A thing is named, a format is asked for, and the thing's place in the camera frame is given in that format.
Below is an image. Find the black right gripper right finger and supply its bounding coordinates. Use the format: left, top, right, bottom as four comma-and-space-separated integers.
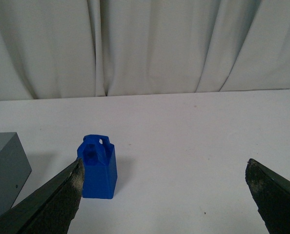
245, 158, 290, 234

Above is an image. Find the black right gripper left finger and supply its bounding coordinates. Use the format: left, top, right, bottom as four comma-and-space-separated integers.
0, 159, 84, 234

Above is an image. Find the gray base block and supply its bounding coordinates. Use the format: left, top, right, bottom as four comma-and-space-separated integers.
0, 132, 32, 215

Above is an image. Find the blue plastic part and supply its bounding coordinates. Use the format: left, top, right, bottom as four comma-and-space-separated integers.
77, 135, 118, 199

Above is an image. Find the white curtain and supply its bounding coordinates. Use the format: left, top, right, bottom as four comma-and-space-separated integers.
0, 0, 290, 101

